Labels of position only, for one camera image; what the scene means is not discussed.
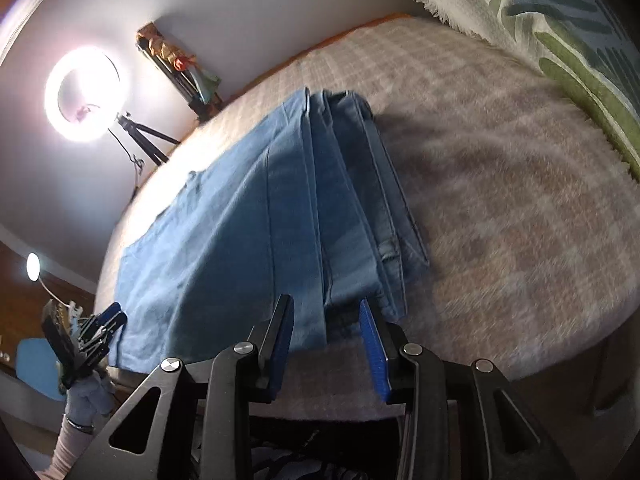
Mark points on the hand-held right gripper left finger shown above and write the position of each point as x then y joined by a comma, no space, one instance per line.
281,352

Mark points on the blue pants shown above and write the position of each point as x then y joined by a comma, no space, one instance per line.
225,235

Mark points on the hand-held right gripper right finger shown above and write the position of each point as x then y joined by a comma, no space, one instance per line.
372,355

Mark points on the person's left hand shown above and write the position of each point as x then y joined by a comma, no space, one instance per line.
85,400

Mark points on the brown wooden furniture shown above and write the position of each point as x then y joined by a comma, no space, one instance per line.
20,305

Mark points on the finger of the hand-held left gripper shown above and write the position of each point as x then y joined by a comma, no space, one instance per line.
109,309
112,326

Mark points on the round gooseneck lamp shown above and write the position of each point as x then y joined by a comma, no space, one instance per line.
32,266

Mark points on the black tripod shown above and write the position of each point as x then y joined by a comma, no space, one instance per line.
145,135

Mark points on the person's left forearm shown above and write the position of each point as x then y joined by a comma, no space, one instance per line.
65,452

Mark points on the blue chair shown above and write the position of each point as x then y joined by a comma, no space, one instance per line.
35,365

